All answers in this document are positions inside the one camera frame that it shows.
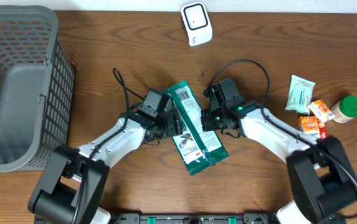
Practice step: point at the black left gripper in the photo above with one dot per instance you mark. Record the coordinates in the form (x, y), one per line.
(174, 126)

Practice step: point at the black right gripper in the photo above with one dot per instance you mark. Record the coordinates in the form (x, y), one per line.
(207, 124)

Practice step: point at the green 3M product pouch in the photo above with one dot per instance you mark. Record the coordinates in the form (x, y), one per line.
(198, 149)

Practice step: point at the light green wipes pack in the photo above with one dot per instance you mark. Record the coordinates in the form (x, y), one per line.
(300, 95)

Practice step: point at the orange white small packet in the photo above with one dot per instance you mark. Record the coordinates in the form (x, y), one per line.
(309, 125)

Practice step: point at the red Nescafe stick box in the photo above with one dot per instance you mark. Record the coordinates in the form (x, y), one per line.
(322, 130)

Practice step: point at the green lid white jar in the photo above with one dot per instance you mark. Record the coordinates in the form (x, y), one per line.
(345, 110)

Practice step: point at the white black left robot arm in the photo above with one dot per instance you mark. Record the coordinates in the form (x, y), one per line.
(71, 186)

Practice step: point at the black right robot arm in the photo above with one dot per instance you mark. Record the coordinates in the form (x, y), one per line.
(322, 179)

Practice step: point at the white cube barcode scanner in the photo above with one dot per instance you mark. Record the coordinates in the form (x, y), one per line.
(196, 23)

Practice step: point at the grey plastic shopping basket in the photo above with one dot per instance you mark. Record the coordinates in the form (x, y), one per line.
(36, 87)

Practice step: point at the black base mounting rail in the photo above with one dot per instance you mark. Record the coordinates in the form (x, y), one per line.
(245, 218)

